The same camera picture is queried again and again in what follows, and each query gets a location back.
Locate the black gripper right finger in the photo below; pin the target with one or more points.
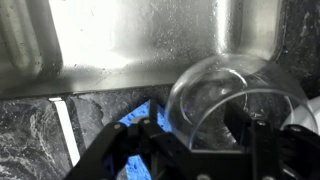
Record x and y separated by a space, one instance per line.
266 146

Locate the blue sponge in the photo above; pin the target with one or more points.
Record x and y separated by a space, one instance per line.
136 166

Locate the clear glass bowl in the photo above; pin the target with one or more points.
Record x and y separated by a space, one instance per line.
213 93

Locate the stainless steel sink basin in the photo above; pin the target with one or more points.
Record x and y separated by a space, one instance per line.
133 43

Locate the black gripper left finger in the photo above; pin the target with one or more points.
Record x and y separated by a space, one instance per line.
110 146

